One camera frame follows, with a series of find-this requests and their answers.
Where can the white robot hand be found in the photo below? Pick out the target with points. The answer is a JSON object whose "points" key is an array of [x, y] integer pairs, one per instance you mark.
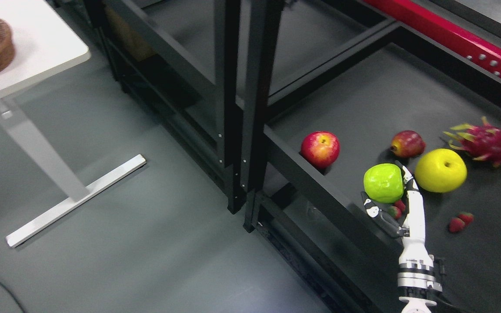
{"points": [[414, 233]]}

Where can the green apple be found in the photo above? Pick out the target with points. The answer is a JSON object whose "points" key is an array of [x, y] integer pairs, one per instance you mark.
{"points": [[383, 183]]}

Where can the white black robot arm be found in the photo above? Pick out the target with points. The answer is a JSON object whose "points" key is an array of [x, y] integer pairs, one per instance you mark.
{"points": [[416, 279]]}

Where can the yellow apple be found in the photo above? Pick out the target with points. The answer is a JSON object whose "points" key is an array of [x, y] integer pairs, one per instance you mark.
{"points": [[441, 171]]}

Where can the red apple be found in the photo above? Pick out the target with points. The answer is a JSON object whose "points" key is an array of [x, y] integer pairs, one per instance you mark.
{"points": [[321, 149]]}

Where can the red shelf beam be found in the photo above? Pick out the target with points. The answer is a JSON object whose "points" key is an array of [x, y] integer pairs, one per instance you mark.
{"points": [[483, 53]]}

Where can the black metal shelf left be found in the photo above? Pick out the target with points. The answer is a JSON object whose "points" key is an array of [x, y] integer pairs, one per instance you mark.
{"points": [[184, 59]]}

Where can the strawberries near hand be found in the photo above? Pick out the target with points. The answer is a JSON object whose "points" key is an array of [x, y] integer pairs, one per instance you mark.
{"points": [[397, 209]]}

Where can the strawberry pair right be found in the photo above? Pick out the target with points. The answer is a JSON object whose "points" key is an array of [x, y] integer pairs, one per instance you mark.
{"points": [[460, 222]]}

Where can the red mango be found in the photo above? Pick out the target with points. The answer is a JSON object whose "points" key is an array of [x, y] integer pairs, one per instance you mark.
{"points": [[407, 144]]}

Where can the pink dragon fruit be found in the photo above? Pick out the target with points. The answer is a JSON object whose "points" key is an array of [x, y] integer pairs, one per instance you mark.
{"points": [[481, 142]]}

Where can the white pedestal table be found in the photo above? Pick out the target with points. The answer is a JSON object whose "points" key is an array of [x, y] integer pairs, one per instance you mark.
{"points": [[45, 46]]}

